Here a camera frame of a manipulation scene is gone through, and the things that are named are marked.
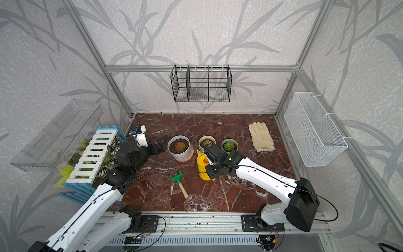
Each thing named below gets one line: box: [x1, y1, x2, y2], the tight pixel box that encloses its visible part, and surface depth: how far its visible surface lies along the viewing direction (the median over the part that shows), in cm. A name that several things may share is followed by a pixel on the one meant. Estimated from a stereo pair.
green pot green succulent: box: [220, 138, 239, 155], surface depth 95 cm
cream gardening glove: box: [248, 122, 275, 152], surface depth 108 cm
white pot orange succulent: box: [166, 134, 191, 161], surface depth 92 cm
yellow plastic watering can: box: [196, 149, 216, 182], surface depth 82 cm
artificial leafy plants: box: [52, 135, 121, 188], surface depth 67 cm
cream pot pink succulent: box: [198, 135, 217, 153], surface depth 96 cm
